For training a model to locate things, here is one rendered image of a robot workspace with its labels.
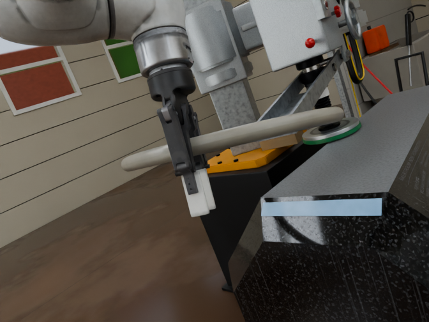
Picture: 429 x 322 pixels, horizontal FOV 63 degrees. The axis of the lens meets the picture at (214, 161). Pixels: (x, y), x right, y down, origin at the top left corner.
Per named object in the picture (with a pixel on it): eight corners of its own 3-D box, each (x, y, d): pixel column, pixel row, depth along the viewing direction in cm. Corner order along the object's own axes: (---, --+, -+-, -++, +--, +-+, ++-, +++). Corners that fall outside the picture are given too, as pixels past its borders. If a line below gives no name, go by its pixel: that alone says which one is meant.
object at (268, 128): (211, 151, 113) (209, 142, 113) (370, 114, 83) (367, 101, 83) (75, 184, 74) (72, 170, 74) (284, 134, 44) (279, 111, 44)
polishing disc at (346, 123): (295, 137, 143) (293, 135, 143) (341, 119, 145) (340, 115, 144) (316, 143, 122) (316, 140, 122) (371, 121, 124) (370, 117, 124)
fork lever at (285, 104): (308, 71, 153) (304, 61, 152) (353, 56, 142) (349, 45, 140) (247, 145, 103) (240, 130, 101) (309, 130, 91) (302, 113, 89)
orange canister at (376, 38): (363, 59, 400) (355, 30, 394) (380, 50, 431) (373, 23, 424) (382, 53, 383) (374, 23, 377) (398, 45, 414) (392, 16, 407)
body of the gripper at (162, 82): (180, 59, 52) (196, 119, 52) (196, 71, 60) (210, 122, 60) (136, 74, 54) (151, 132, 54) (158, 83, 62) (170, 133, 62)
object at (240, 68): (186, 100, 191) (158, 26, 183) (225, 85, 214) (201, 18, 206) (232, 84, 166) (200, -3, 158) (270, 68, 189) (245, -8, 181)
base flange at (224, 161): (196, 175, 200) (193, 167, 199) (246, 144, 232) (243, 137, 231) (263, 167, 164) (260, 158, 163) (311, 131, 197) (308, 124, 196)
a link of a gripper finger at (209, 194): (188, 172, 59) (189, 172, 60) (198, 212, 59) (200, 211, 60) (205, 168, 58) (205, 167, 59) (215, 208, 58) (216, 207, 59)
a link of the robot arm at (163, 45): (193, 38, 61) (202, 71, 61) (147, 54, 63) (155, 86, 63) (175, 20, 52) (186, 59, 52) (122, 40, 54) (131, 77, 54)
